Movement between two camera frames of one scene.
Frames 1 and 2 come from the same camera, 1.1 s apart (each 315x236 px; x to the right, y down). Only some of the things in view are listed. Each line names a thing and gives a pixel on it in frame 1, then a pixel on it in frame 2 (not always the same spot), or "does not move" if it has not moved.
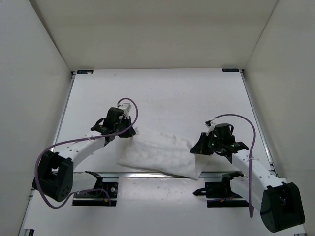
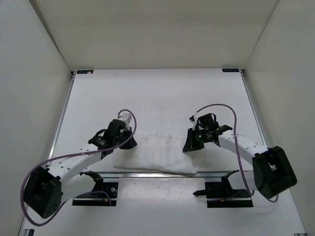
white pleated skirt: (165, 153) does not move
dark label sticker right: (231, 70) does not move
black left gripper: (129, 132) → (131, 143)
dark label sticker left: (84, 71) does not move
